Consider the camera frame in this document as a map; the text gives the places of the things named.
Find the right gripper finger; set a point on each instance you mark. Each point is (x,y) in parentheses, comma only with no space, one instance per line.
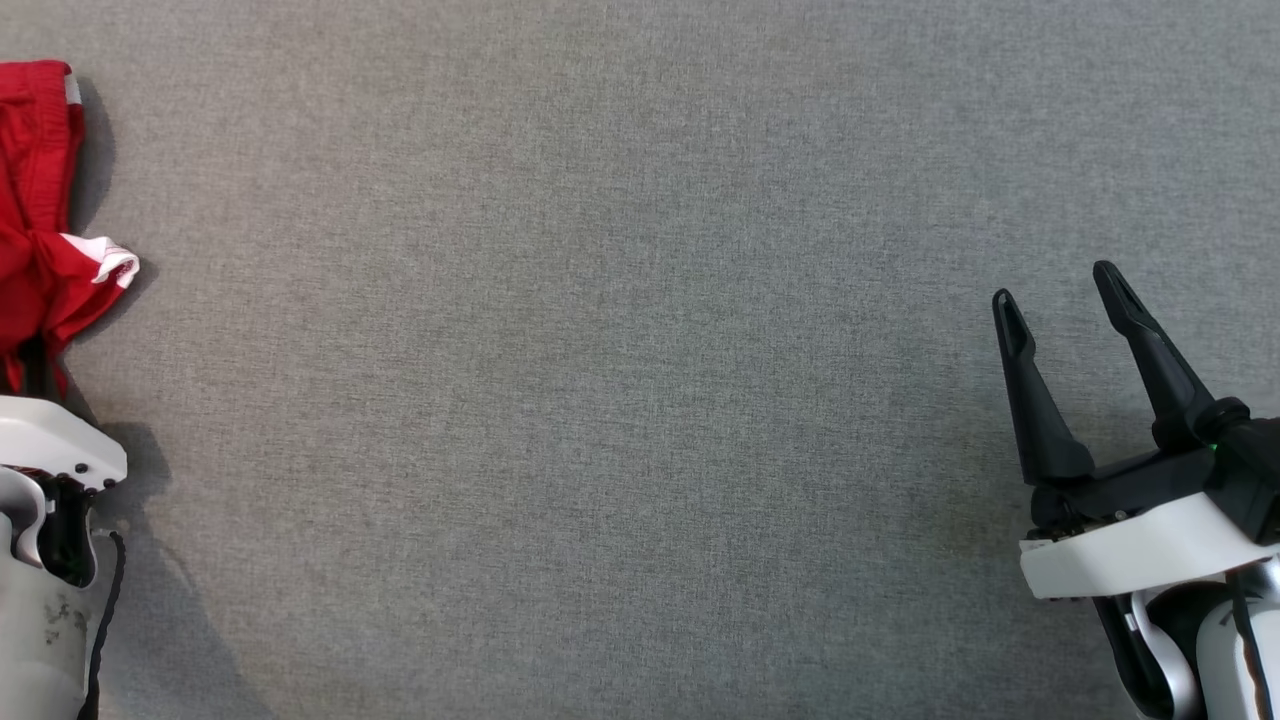
(1040,400)
(1160,360)

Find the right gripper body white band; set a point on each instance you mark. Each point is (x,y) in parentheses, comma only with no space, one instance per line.
(1140,545)

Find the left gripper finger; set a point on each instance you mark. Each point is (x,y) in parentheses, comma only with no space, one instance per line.
(40,370)

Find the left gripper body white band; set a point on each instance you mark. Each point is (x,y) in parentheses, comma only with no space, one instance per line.
(50,440)

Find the red basketball shorts white stripes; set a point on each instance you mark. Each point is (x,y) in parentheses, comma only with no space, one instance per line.
(40,200)

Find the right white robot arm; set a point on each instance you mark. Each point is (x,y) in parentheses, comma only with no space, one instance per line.
(1210,660)

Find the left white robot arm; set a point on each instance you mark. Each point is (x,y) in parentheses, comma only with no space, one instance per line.
(35,620)

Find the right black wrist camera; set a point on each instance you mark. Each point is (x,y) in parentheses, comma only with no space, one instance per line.
(1250,470)

